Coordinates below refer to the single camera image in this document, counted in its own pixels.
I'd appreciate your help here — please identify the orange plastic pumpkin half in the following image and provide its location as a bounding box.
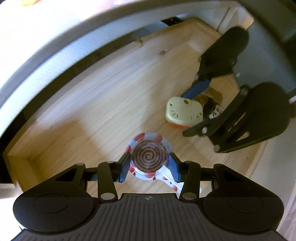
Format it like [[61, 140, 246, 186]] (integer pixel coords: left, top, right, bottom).
[[22, 0, 41, 6]]

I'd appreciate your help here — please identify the swirl lollipop candy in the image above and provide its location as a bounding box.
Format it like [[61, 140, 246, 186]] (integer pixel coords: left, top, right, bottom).
[[125, 132, 184, 194]]

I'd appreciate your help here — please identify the wooden drawer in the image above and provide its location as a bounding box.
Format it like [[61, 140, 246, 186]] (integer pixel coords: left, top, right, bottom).
[[4, 19, 265, 191]]

